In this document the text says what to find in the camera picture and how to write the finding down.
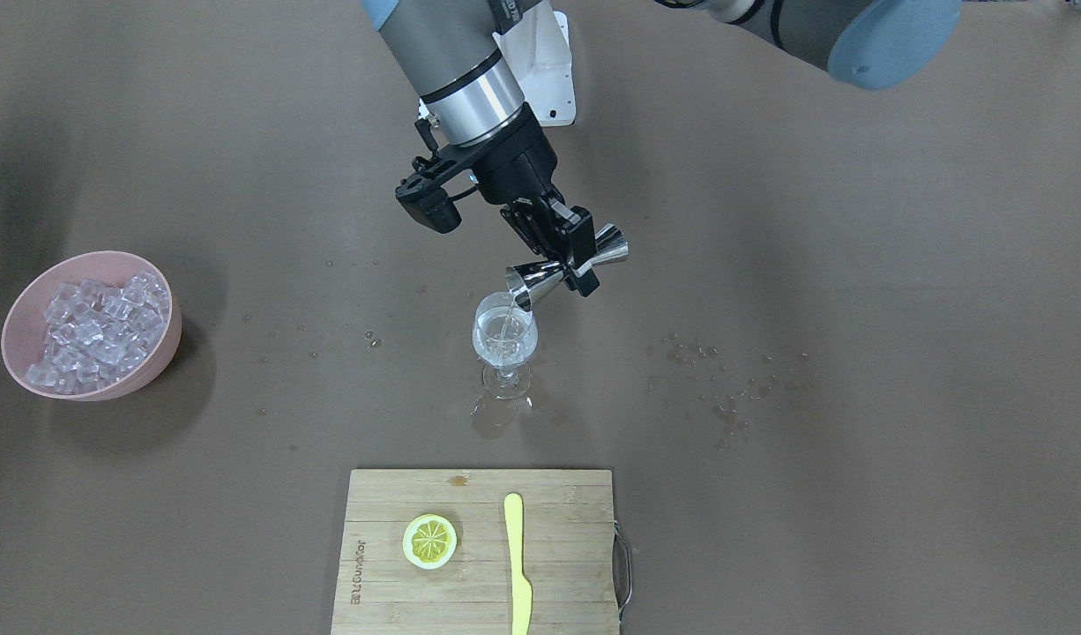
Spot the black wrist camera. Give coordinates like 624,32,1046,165
393,172,461,234

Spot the clear ice cubes pile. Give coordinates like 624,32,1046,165
24,269,171,395

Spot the steel double jigger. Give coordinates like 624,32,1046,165
505,224,630,312

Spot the yellow lemon slice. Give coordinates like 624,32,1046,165
402,514,458,571

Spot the pink plastic bowl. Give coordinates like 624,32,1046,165
1,250,182,401

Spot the clear wine glass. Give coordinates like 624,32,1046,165
472,292,538,400

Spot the bamboo cutting board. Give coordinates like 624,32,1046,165
330,467,622,634

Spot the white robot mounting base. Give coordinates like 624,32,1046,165
418,0,577,129

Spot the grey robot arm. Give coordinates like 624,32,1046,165
363,1,961,310

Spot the yellow plastic knife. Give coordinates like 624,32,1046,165
503,493,533,634

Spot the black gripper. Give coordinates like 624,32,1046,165
459,103,600,297

